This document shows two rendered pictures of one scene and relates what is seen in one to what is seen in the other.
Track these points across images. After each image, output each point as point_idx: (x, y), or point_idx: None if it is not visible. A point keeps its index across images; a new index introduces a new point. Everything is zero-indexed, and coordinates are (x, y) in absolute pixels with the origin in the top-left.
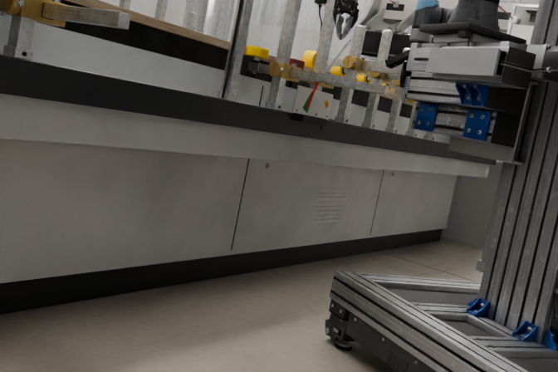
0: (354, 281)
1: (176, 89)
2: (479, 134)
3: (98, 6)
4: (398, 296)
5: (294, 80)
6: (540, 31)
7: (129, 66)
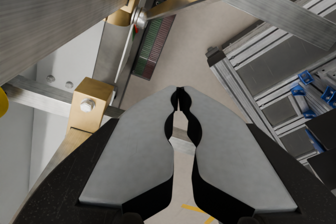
0: (222, 82)
1: (15, 146)
2: None
3: None
4: (248, 93)
5: (109, 101)
6: None
7: (6, 201)
